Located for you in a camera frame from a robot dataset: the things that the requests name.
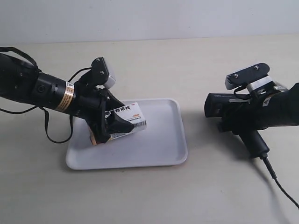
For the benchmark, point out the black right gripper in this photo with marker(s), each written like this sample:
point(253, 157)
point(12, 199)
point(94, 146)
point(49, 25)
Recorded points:
point(238, 114)

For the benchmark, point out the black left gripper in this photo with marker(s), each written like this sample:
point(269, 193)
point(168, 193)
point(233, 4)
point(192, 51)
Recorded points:
point(91, 102)

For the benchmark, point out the white medicine box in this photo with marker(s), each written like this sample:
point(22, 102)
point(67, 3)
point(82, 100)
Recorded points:
point(131, 113)

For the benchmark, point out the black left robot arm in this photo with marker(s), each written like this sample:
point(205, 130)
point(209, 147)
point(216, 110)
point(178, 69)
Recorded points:
point(24, 82)

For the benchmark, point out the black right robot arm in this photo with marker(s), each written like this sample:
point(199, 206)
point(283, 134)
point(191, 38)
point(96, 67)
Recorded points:
point(279, 109)

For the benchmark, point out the white plastic tray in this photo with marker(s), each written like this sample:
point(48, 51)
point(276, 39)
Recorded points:
point(162, 143)

